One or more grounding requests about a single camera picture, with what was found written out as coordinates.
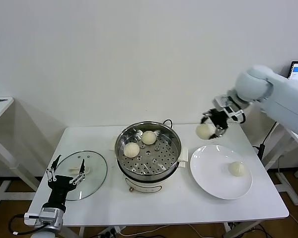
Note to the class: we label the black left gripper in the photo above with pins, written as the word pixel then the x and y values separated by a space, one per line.
pixel 58 191

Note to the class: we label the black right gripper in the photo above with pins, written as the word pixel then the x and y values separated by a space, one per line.
pixel 219 119

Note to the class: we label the white steamed baozi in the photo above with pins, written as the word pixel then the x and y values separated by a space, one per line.
pixel 131 149
pixel 203 131
pixel 237 168
pixel 149 137

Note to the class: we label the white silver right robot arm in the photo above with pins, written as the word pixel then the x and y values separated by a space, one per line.
pixel 283 99

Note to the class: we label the stainless steel perforated steamer basket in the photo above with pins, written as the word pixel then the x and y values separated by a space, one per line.
pixel 173 146

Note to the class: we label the white electric cooker base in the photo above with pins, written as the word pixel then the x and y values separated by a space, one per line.
pixel 185 153

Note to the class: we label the round white plate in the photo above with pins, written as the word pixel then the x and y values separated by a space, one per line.
pixel 213 168

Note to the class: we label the white power strip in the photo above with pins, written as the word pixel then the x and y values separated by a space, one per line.
pixel 108 231

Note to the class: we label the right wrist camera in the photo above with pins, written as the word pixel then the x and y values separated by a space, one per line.
pixel 221 101

